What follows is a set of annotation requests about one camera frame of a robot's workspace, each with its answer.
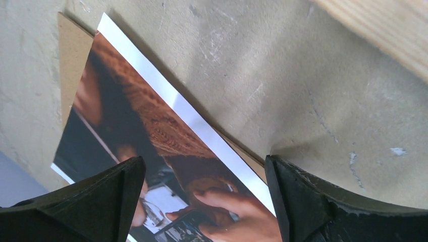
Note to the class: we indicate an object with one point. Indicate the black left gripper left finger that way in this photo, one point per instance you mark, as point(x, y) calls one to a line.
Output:
point(99, 208)

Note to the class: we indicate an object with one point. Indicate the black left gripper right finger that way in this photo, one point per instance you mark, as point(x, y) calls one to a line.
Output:
point(309, 208)

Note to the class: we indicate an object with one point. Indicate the glossy printed photo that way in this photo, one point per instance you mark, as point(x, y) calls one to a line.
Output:
point(196, 186)

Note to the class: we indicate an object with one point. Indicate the wooden picture frame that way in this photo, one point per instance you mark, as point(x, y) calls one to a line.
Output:
point(397, 28)

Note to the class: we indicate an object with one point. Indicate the brown cardboard backing board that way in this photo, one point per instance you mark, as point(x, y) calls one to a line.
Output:
point(74, 44)

